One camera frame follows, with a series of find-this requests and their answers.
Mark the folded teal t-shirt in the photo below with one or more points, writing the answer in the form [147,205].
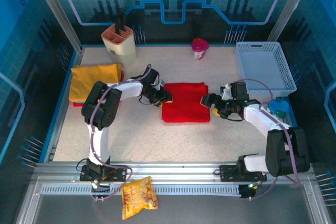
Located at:
[78,101]

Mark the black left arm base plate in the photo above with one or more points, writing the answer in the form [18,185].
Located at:
[118,172]

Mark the blue lidded cup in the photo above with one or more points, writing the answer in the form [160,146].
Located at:
[279,108]

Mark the aluminium mounting rail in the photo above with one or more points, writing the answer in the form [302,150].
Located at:
[170,169]

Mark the aluminium frame post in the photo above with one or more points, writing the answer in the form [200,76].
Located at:
[291,6]
[56,11]

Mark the pink and cream knife block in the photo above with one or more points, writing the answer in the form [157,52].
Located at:
[120,48]

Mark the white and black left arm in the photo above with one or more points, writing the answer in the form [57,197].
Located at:
[98,142]

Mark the folded yellow t-shirt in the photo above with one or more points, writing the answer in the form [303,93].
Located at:
[84,77]

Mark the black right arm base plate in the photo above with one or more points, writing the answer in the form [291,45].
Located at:
[228,172]

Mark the pale blue plastic basket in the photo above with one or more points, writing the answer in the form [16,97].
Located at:
[265,74]

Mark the yellow snack bag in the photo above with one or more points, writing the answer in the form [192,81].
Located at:
[139,197]

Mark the pink lidded cup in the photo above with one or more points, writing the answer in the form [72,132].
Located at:
[199,49]

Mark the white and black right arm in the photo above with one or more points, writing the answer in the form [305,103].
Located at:
[258,116]

